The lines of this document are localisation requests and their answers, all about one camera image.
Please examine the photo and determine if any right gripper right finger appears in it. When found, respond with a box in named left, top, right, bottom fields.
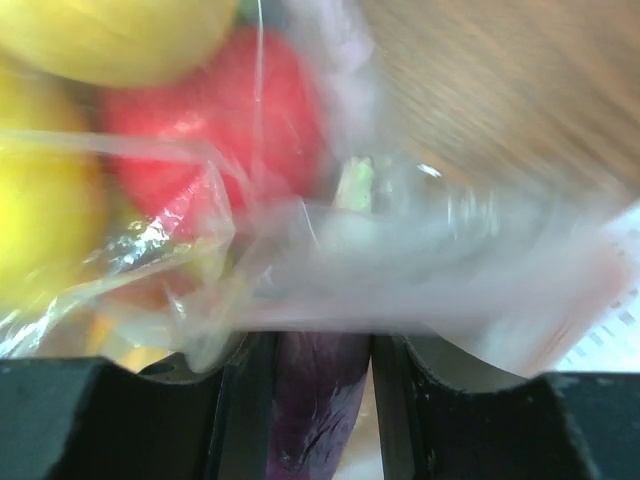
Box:
left=372, top=336, right=639, bottom=479

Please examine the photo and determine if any yellow fake lemon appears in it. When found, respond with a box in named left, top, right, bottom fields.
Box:
left=1, top=68, right=107, bottom=311

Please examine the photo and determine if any red fake apple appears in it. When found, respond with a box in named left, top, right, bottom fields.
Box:
left=101, top=26, right=325, bottom=213

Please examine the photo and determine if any white plastic basket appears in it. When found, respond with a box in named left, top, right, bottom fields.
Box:
left=555, top=203, right=639, bottom=373

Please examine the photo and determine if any red orange fake peach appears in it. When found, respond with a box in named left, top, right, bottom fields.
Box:
left=85, top=273, right=201, bottom=372

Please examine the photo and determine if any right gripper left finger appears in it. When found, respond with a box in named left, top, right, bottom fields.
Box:
left=1, top=334, right=276, bottom=479

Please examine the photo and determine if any clear zip top bag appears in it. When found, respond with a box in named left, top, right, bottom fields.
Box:
left=1, top=1, right=639, bottom=377

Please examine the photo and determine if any purple fake eggplant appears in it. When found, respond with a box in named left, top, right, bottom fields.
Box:
left=264, top=154, right=376, bottom=480

